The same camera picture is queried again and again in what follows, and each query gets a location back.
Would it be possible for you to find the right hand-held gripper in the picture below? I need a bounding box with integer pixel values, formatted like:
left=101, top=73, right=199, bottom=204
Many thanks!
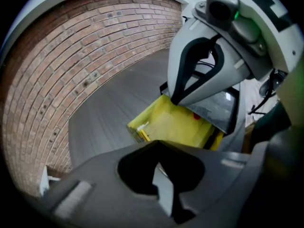
left=177, top=0, right=304, bottom=107

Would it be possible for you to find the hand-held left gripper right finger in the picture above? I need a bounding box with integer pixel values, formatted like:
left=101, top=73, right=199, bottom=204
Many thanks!
left=158, top=139, right=263, bottom=228

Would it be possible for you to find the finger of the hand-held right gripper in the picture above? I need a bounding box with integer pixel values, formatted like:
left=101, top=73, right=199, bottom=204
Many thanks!
left=167, top=17, right=220, bottom=105

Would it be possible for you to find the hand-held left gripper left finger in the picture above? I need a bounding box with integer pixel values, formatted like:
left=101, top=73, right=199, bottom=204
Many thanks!
left=41, top=139, right=174, bottom=228

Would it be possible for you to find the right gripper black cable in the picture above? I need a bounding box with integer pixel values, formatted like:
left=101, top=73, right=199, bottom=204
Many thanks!
left=247, top=70, right=277, bottom=115

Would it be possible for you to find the grey gripper camera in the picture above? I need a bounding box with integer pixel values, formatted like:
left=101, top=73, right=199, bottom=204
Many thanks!
left=205, top=0, right=240, bottom=31

